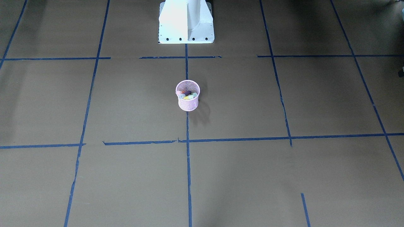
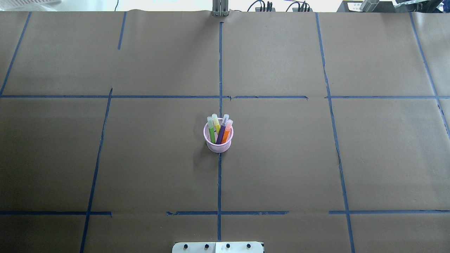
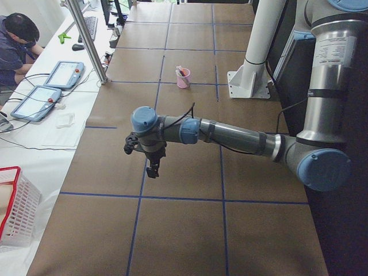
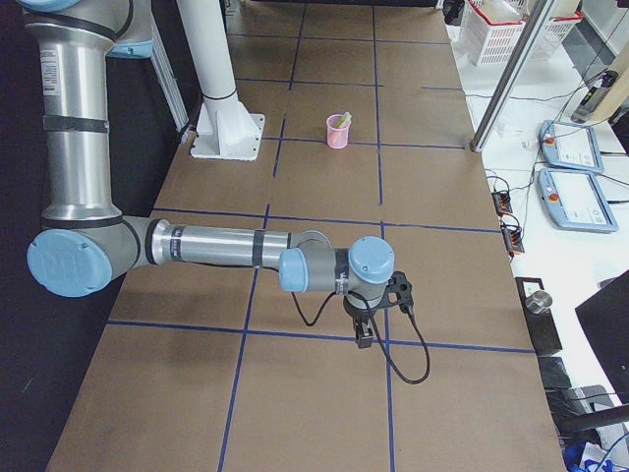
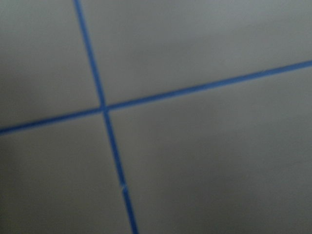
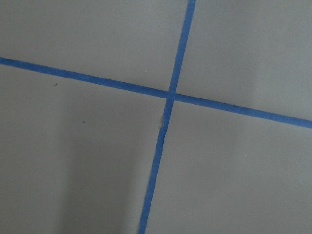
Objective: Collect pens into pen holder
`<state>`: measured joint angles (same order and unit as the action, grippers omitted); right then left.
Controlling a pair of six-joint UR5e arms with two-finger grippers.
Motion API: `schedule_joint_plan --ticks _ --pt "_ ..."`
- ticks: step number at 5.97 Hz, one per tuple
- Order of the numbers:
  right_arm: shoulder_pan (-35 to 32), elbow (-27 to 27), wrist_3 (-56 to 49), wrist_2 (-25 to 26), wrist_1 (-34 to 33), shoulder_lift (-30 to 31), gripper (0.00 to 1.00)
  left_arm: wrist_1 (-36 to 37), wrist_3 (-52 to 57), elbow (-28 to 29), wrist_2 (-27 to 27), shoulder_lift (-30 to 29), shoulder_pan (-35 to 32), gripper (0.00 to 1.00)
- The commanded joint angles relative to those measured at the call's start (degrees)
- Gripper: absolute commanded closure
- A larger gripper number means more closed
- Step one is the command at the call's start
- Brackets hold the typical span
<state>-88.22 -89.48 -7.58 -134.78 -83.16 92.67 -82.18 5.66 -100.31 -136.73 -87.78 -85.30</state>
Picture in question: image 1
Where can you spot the pink mesh pen holder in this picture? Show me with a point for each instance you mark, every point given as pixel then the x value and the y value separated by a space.
pixel 188 85

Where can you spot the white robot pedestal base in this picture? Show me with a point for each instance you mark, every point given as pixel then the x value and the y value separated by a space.
pixel 186 22

